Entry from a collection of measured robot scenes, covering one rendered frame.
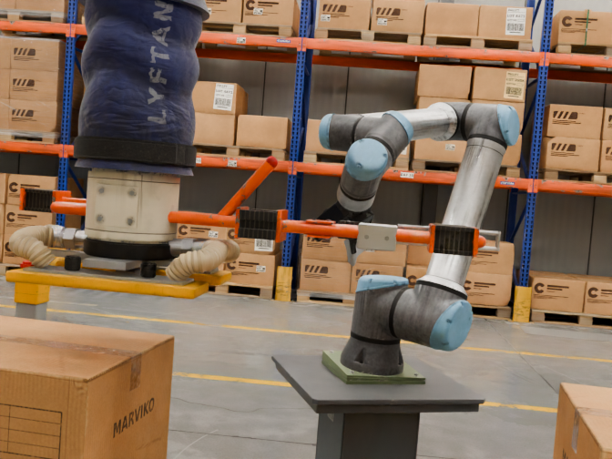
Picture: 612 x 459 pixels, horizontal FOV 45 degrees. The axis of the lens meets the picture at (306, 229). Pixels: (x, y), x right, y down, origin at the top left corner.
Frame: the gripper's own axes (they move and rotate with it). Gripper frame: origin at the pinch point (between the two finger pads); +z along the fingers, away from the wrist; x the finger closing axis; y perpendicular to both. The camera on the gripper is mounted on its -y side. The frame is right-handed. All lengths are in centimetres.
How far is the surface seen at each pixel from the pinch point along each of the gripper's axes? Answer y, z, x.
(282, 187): 305, 620, 389
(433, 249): -13, -55, -34
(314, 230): -27, -51, -19
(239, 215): -38, -52, -9
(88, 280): -65, -47, -6
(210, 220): -42, -48, -6
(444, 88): 442, 415, 299
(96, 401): -73, -38, -23
